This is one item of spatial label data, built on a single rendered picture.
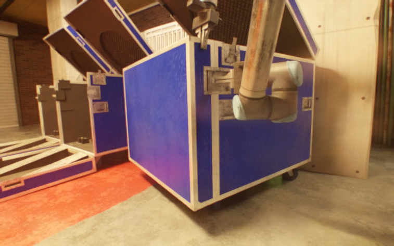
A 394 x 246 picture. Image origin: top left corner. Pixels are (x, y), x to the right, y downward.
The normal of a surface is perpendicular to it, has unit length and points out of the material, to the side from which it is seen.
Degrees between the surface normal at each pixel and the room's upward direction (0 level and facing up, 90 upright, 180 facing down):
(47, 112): 90
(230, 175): 90
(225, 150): 90
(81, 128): 90
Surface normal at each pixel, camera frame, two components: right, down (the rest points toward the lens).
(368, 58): -0.54, 0.12
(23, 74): 0.84, 0.04
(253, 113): 0.10, 0.55
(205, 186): 0.58, 0.09
